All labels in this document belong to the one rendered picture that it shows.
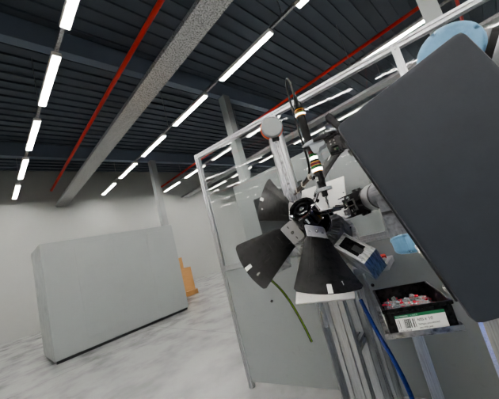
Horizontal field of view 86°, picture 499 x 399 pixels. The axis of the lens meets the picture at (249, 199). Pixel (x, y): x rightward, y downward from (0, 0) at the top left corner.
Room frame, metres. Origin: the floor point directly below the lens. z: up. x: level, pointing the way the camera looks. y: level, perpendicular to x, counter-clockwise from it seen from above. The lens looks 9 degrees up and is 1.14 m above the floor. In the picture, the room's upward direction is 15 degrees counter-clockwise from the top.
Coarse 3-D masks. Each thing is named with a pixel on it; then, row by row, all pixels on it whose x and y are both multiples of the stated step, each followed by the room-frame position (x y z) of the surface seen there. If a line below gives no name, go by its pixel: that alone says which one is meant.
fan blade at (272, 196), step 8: (272, 184) 1.31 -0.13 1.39; (264, 192) 1.37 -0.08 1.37; (272, 192) 1.31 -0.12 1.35; (280, 192) 1.26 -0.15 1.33; (264, 200) 1.37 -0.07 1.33; (272, 200) 1.31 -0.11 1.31; (280, 200) 1.26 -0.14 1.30; (288, 200) 1.21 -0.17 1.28; (264, 208) 1.37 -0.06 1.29; (272, 208) 1.32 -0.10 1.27; (280, 208) 1.27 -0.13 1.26; (288, 208) 1.23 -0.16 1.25; (264, 216) 1.38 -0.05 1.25; (272, 216) 1.33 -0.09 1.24; (280, 216) 1.29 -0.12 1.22; (288, 216) 1.24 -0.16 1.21
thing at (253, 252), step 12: (252, 240) 1.19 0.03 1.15; (264, 240) 1.17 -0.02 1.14; (276, 240) 1.15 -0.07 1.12; (288, 240) 1.15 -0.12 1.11; (240, 252) 1.20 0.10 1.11; (252, 252) 1.18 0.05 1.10; (264, 252) 1.16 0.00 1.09; (276, 252) 1.15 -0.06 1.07; (288, 252) 1.15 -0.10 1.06; (252, 264) 1.17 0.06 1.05; (264, 264) 1.16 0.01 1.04; (276, 264) 1.15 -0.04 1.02; (252, 276) 1.16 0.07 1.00; (264, 276) 1.15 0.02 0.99; (264, 288) 1.15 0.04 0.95
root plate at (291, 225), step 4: (288, 224) 1.15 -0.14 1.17; (292, 224) 1.15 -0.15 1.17; (284, 228) 1.15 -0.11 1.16; (292, 228) 1.15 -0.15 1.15; (296, 228) 1.15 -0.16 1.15; (284, 232) 1.15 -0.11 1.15; (288, 232) 1.15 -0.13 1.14; (296, 232) 1.15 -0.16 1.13; (300, 232) 1.15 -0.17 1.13; (288, 236) 1.15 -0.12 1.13; (292, 236) 1.15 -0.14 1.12; (296, 236) 1.15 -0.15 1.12; (300, 236) 1.15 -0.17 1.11; (292, 240) 1.15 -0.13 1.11; (296, 240) 1.15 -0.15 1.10
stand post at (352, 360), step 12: (336, 312) 1.23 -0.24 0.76; (348, 312) 1.23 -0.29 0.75; (336, 324) 1.24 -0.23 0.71; (348, 324) 1.21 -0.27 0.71; (336, 336) 1.25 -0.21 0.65; (348, 336) 1.23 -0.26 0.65; (336, 348) 1.26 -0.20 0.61; (348, 348) 1.23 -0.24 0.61; (360, 348) 1.24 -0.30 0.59; (348, 360) 1.24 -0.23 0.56; (360, 360) 1.21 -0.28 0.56; (348, 372) 1.25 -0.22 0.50; (360, 372) 1.21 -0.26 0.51; (348, 384) 1.25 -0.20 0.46; (360, 384) 1.22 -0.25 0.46; (360, 396) 1.23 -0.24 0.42; (372, 396) 1.22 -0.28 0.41
